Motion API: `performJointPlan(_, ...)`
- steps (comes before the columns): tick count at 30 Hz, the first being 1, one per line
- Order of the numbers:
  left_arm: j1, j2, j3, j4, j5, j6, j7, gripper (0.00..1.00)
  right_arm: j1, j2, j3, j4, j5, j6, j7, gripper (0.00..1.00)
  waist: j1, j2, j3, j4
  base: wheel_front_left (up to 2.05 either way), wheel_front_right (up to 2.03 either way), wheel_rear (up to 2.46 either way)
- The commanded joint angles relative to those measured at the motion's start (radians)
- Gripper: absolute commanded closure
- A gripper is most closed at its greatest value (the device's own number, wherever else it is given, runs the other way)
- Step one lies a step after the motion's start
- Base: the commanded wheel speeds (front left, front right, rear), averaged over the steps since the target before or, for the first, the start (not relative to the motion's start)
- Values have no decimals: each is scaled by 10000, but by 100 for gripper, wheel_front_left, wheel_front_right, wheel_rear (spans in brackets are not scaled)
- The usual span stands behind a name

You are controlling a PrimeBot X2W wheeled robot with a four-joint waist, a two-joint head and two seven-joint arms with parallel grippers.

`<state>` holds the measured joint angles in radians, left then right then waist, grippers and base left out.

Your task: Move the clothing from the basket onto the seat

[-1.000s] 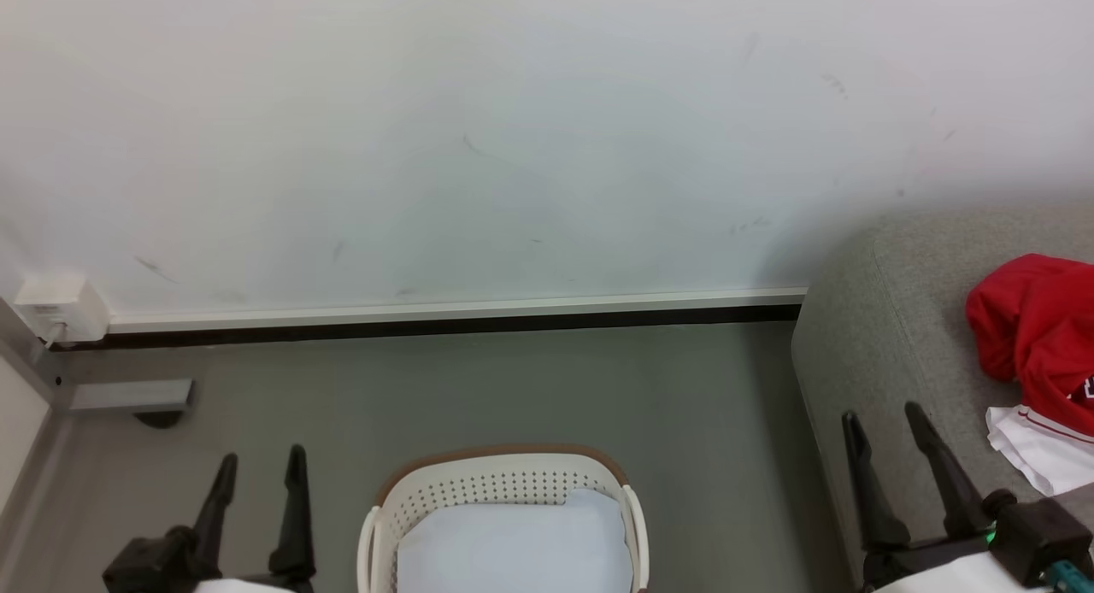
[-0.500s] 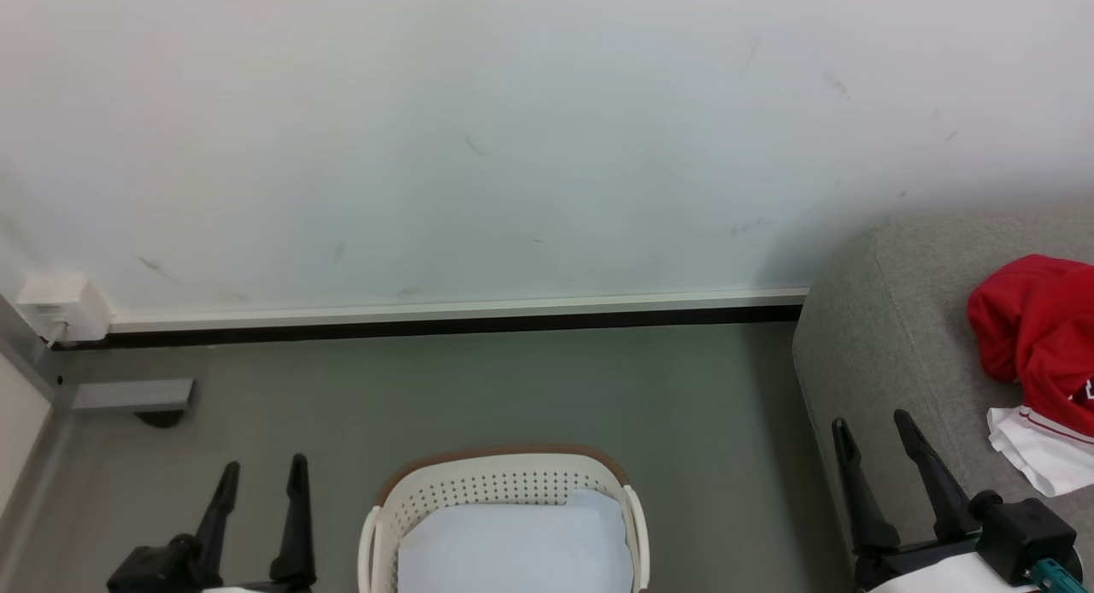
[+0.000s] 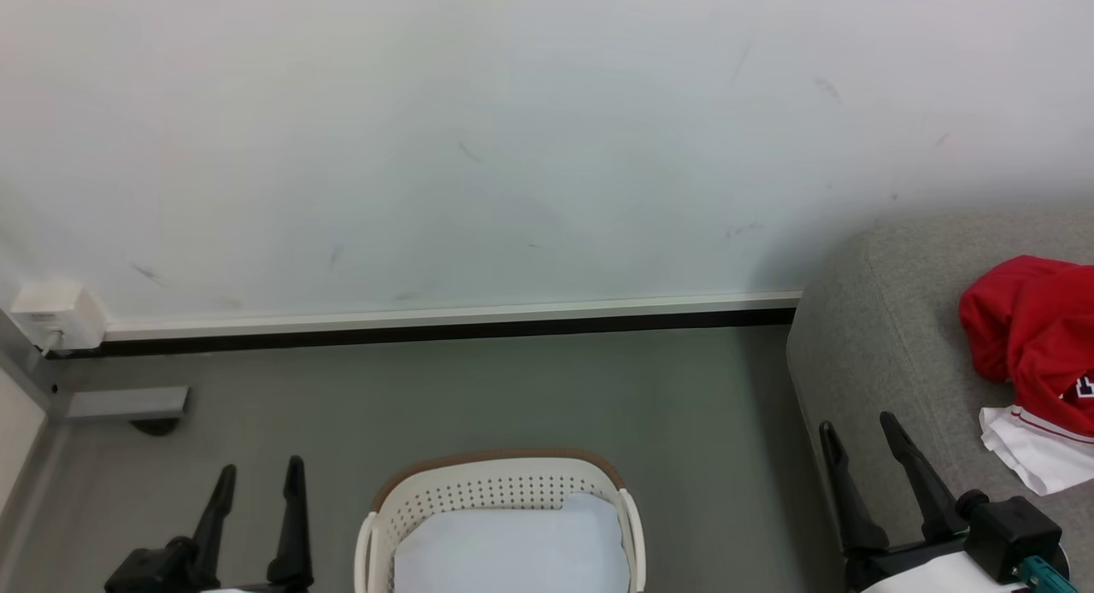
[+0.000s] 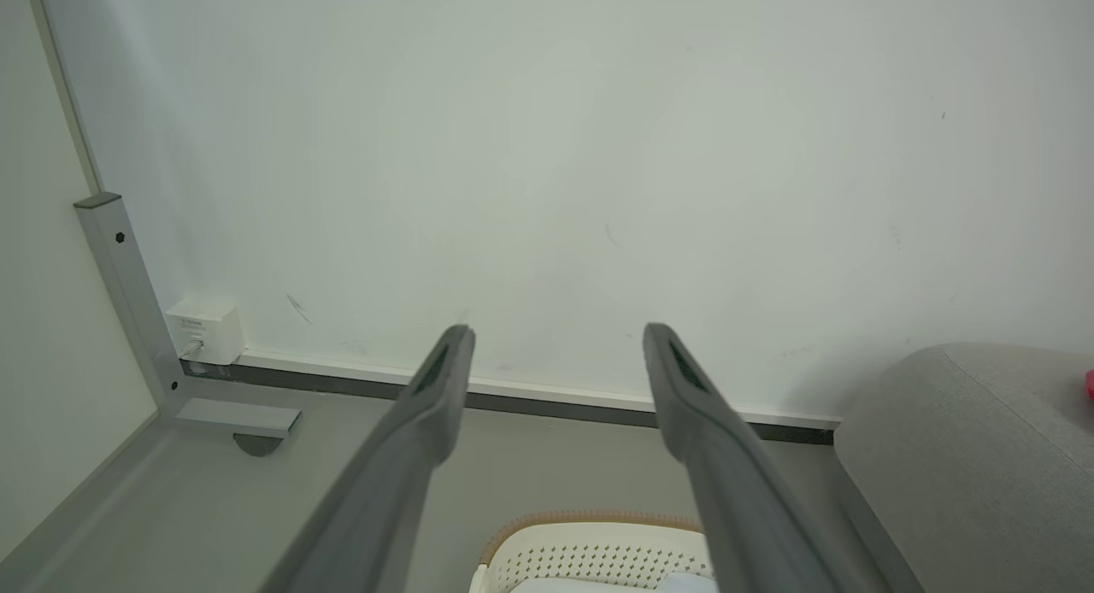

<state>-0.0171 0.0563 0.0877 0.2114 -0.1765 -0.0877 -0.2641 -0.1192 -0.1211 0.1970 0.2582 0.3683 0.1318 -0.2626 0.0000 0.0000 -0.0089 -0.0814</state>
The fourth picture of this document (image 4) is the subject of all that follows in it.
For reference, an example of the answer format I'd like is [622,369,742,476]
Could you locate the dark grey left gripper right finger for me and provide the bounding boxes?
[643,323,873,593]

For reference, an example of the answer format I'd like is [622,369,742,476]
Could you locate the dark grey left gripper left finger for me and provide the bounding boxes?
[261,324,477,593]

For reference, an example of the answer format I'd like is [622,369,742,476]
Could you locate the white perforated laundry basket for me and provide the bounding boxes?
[468,512,717,593]

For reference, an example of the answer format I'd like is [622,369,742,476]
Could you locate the white and grey baseboard strip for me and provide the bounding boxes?
[181,349,843,446]

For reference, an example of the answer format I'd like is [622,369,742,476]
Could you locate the light grey fabric sofa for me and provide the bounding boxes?
[833,343,1094,593]

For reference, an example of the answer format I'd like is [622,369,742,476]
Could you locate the white wall socket box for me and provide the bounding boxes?
[164,298,245,367]

